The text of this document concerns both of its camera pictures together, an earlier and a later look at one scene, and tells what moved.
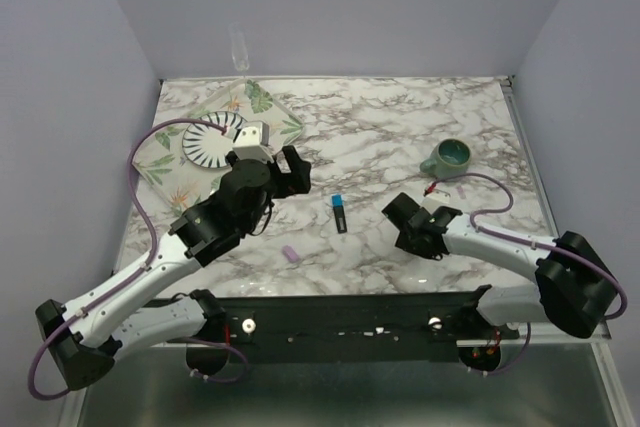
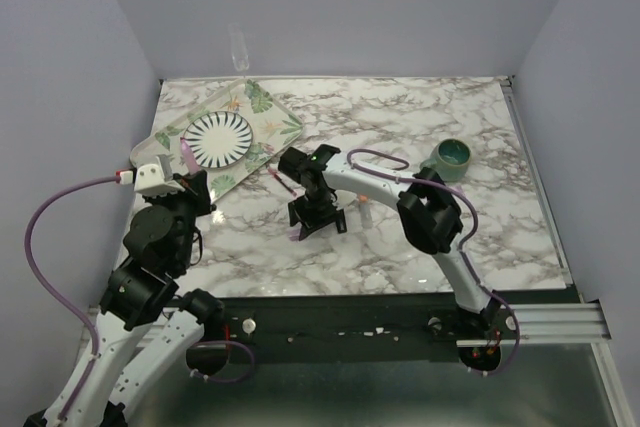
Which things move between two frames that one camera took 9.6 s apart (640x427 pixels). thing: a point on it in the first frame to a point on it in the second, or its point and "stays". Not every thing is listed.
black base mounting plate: x=423 y=327 stays
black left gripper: x=298 y=181 to x=196 y=190
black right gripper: x=404 y=242 to x=310 y=222
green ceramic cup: x=450 y=157 stays
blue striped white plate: x=205 y=144 stays
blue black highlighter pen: x=339 y=215 stays
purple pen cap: x=290 y=254 to x=294 y=232
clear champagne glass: x=240 y=55 stays
